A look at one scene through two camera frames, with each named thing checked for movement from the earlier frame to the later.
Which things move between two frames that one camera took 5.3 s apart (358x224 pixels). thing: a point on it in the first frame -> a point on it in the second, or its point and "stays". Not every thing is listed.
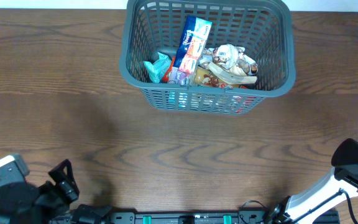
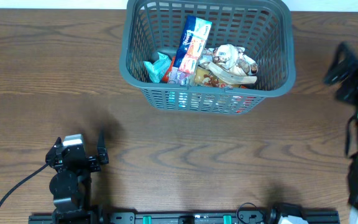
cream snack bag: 248,65 stays
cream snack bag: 207,56 stays
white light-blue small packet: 156,70 stays
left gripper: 59,203 -> 95,163
